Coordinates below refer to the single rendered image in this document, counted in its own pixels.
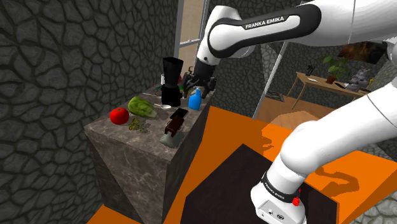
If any dark robot stand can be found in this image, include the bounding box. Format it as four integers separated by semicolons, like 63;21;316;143
179;143;340;224

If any wooden side table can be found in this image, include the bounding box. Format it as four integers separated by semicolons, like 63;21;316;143
285;55;375;110

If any blue spray bottle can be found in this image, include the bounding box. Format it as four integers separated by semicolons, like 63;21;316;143
188;88;203;111

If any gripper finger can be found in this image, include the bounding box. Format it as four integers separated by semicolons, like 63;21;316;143
181;73;199;94
200;78;218;99

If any grey framed window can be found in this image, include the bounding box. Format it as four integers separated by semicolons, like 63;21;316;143
173;0;212;60

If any black blender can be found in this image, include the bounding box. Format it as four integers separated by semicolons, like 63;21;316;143
160;57;185;108

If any green herb sprig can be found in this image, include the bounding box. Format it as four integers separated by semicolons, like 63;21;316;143
128;117;150;134

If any black phone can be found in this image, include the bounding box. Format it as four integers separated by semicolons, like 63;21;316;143
169;107;190;120

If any brown tool on grey base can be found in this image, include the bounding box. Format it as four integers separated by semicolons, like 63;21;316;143
159;117;186;148

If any dark wall picture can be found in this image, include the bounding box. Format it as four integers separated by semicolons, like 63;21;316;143
338;41;389;65

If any green lettuce head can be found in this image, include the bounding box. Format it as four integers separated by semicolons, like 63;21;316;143
127;95;158;119

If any red tomato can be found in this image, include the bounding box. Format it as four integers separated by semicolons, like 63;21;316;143
109;107;130;126

